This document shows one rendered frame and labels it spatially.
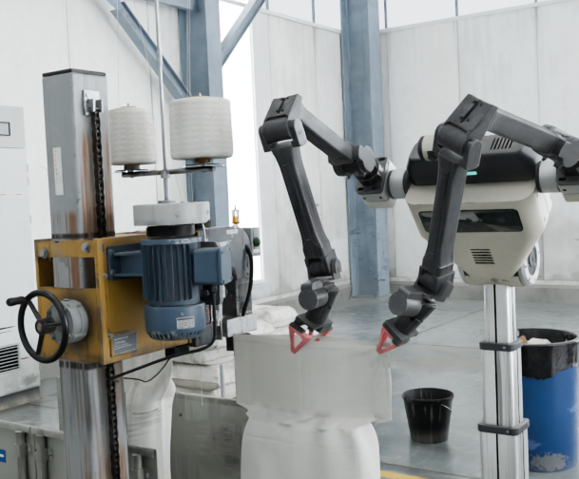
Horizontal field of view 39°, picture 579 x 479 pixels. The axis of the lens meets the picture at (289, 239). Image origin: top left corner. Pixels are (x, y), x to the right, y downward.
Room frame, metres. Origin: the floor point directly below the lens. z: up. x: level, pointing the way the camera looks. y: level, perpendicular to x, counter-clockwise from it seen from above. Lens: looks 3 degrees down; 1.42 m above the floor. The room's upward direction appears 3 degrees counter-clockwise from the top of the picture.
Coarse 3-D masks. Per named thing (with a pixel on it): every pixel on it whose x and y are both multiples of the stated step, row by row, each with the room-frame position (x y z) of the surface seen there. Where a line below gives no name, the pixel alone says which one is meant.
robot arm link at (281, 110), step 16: (288, 96) 2.08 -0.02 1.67; (272, 112) 2.07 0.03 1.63; (288, 112) 2.03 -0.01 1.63; (304, 112) 2.12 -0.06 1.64; (272, 128) 2.03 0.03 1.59; (288, 128) 2.01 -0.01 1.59; (304, 128) 2.13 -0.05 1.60; (320, 128) 2.18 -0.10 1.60; (320, 144) 2.21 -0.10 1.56; (336, 144) 2.25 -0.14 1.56; (352, 144) 2.31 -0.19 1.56; (336, 160) 2.30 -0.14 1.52; (352, 160) 2.30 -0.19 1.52; (368, 160) 2.34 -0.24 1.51
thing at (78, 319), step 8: (64, 304) 1.98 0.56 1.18; (72, 304) 1.99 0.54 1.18; (80, 304) 2.00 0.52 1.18; (48, 312) 2.01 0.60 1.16; (56, 312) 2.00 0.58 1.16; (72, 312) 1.97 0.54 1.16; (80, 312) 1.99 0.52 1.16; (56, 320) 2.00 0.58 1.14; (72, 320) 1.96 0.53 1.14; (80, 320) 1.98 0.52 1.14; (56, 328) 2.00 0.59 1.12; (72, 328) 1.96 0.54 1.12; (80, 328) 1.98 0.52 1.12; (56, 336) 2.00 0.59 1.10; (72, 336) 1.97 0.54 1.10; (80, 336) 1.99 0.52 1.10
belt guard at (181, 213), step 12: (144, 204) 1.94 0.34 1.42; (156, 204) 1.93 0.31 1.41; (168, 204) 1.93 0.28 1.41; (180, 204) 1.93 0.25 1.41; (192, 204) 1.95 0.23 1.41; (204, 204) 2.01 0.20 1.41; (144, 216) 1.94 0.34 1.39; (156, 216) 1.93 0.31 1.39; (168, 216) 1.93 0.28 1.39; (180, 216) 1.93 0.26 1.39; (192, 216) 1.95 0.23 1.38; (204, 216) 2.00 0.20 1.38
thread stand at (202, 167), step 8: (160, 40) 2.21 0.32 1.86; (160, 48) 2.21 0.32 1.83; (160, 56) 2.21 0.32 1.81; (160, 64) 2.21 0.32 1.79; (160, 72) 2.21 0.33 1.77; (160, 80) 2.21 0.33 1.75; (160, 88) 2.21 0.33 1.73; (160, 96) 2.21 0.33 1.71; (128, 104) 2.29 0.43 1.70; (160, 104) 2.21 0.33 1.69; (128, 168) 2.27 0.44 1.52; (136, 168) 2.27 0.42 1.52; (184, 168) 2.17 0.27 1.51; (192, 168) 2.15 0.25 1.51; (200, 168) 2.14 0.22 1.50; (208, 168) 2.12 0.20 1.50; (128, 176) 2.29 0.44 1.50; (136, 176) 2.27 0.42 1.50; (144, 176) 2.26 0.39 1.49; (168, 176) 2.20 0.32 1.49; (168, 192) 2.21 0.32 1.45; (168, 200) 2.20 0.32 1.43
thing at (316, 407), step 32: (256, 352) 2.27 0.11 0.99; (288, 352) 2.18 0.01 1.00; (320, 352) 2.13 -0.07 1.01; (352, 352) 2.11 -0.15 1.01; (256, 384) 2.28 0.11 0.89; (288, 384) 2.18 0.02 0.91; (320, 384) 2.13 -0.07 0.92; (352, 384) 2.11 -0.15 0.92; (384, 384) 2.07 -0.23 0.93; (256, 416) 2.23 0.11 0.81; (288, 416) 2.17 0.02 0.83; (320, 416) 2.14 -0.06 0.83; (352, 416) 2.11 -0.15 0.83; (384, 416) 2.07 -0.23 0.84; (256, 448) 2.19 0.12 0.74; (288, 448) 2.13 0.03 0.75; (320, 448) 2.08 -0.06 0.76; (352, 448) 2.06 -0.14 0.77
